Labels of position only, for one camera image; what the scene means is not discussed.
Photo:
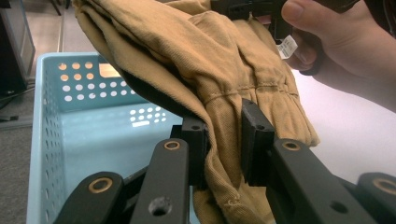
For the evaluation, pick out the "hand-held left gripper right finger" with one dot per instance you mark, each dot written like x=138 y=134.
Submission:
x=257 y=149

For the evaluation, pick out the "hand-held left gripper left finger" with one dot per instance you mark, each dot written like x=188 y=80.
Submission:
x=197 y=155

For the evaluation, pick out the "tan printed pants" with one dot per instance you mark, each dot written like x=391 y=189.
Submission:
x=202 y=62

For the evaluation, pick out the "light blue plastic basket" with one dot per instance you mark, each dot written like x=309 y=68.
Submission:
x=93 y=149

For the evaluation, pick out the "white table board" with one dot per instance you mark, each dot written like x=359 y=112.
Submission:
x=348 y=133

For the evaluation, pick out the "dark cabinet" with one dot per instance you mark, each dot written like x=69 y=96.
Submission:
x=15 y=46

